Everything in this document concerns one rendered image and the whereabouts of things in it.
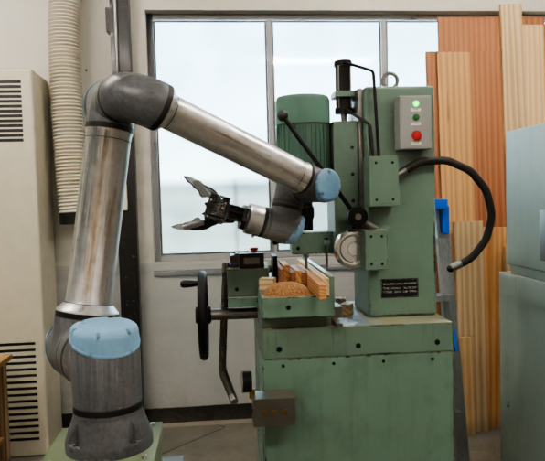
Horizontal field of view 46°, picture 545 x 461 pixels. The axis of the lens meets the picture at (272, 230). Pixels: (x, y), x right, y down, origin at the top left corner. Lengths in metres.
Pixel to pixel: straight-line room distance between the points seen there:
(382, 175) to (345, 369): 0.59
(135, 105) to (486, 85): 2.41
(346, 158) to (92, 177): 0.83
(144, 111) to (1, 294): 1.86
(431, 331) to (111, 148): 1.06
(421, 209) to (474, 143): 1.49
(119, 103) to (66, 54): 1.78
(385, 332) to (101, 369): 0.89
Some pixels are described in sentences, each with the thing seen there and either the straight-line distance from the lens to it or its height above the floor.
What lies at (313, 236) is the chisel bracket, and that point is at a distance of 2.05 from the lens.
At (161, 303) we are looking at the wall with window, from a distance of 3.36.
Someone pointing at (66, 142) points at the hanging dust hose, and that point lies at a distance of 3.22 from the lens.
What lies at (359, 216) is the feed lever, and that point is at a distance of 1.94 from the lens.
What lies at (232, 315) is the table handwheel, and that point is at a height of 0.81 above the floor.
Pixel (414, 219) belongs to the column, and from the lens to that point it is 2.04.
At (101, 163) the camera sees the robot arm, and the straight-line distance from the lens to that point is 1.57.
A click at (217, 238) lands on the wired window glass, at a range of 3.39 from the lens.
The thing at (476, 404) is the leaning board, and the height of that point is 0.14.
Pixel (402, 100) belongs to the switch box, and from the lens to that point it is 1.98.
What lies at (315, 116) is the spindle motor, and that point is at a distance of 2.01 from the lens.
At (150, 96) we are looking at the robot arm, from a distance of 1.49.
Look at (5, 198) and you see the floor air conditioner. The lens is 3.15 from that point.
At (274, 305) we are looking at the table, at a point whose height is 0.88.
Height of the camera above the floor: 1.19
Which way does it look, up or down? 3 degrees down
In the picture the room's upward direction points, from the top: 1 degrees counter-clockwise
